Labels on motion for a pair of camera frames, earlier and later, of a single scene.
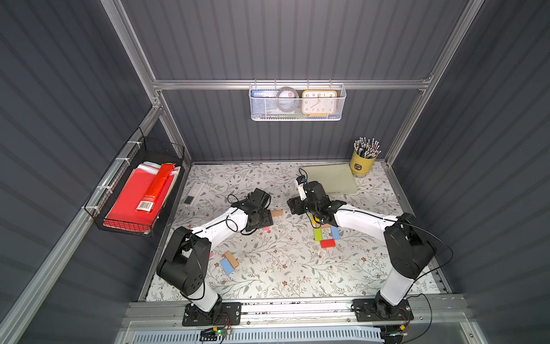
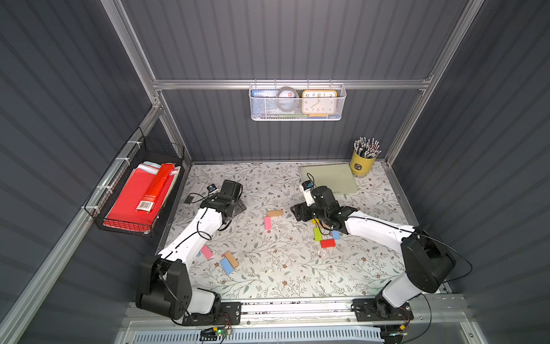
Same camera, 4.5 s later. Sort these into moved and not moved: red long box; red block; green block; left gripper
Moved: left gripper
Not moved: green block; red block; red long box
